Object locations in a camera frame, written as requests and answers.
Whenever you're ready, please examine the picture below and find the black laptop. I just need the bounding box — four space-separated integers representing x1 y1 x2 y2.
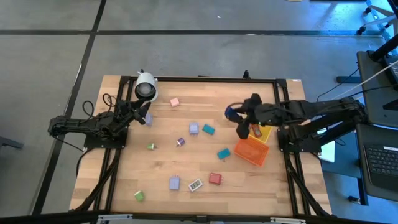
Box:
356 123 398 194

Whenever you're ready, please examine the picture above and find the white cable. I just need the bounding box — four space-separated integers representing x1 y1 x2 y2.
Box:
338 59 398 98

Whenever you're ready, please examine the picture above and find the black crossbeam with silver brackets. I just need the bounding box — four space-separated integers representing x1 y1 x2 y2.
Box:
0 210 398 224

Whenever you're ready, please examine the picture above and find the white round camera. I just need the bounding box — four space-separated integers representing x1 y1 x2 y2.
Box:
134 70 159 103

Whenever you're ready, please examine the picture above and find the white digital timer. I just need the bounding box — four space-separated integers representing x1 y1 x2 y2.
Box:
188 178 203 192

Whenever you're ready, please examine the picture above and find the black aluminium table frame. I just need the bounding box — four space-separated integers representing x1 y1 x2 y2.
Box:
70 75 332 218

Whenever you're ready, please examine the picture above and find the orange plastic basket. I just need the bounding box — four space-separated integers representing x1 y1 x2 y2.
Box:
233 136 270 167

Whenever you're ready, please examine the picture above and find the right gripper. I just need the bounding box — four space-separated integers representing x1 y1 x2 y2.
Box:
229 93 282 140

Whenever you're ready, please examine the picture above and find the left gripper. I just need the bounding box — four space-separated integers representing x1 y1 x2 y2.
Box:
116 99 152 127

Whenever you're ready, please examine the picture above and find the office chair wheel base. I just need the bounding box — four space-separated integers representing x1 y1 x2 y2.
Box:
356 0 398 35

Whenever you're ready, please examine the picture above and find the white box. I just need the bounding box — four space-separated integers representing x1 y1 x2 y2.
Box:
318 128 336 164

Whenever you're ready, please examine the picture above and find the red wall charger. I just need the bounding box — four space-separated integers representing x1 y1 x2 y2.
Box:
208 172 223 186

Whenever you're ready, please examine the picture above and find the yellow plastic basket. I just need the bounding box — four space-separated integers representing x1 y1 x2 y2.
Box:
248 124 274 144

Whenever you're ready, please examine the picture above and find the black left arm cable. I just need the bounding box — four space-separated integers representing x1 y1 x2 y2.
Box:
82 92 118 118

